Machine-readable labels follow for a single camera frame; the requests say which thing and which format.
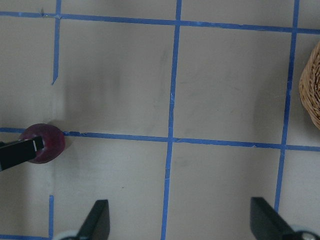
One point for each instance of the woven wicker basket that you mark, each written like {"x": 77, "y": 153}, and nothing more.
{"x": 309, "y": 86}

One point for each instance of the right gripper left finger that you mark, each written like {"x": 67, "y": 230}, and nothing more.
{"x": 97, "y": 223}

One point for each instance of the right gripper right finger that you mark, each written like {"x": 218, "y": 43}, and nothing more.
{"x": 266, "y": 223}

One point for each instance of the dark purple apple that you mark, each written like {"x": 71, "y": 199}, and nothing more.
{"x": 53, "y": 141}

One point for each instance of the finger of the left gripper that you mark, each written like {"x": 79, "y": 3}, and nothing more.
{"x": 17, "y": 152}

